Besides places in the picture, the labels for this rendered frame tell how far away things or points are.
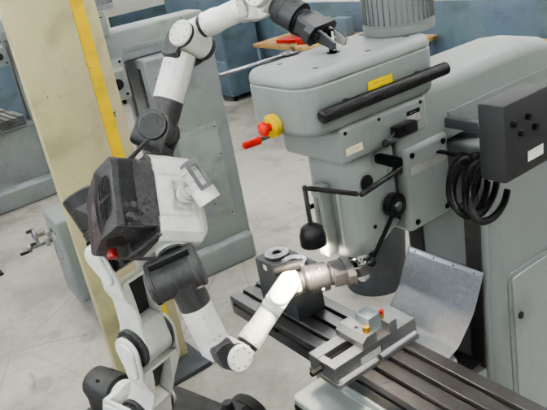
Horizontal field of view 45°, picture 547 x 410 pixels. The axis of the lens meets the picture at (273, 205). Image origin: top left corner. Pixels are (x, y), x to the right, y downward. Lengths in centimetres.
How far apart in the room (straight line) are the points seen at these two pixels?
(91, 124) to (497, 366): 210
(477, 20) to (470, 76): 480
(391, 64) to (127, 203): 77
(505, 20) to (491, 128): 491
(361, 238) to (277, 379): 191
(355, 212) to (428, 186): 26
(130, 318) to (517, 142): 129
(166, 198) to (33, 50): 154
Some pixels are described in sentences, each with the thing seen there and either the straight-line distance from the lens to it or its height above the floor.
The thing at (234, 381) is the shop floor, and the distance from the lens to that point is 371.
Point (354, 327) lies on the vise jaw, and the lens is 210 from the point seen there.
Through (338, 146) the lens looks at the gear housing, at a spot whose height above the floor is 169.
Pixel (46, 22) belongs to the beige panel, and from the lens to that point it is 323.
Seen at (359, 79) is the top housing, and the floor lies 184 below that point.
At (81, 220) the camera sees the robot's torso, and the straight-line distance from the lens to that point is 214.
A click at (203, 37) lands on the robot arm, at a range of 197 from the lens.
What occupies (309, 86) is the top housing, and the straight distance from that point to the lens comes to 159.
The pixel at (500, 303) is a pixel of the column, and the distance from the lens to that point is 231.
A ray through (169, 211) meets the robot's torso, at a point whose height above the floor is 156.
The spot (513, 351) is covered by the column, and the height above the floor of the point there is 77.
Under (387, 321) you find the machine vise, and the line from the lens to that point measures 211.
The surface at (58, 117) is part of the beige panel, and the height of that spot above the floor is 156.
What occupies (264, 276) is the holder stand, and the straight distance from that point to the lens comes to 243.
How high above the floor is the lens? 224
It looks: 23 degrees down
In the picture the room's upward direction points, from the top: 10 degrees counter-clockwise
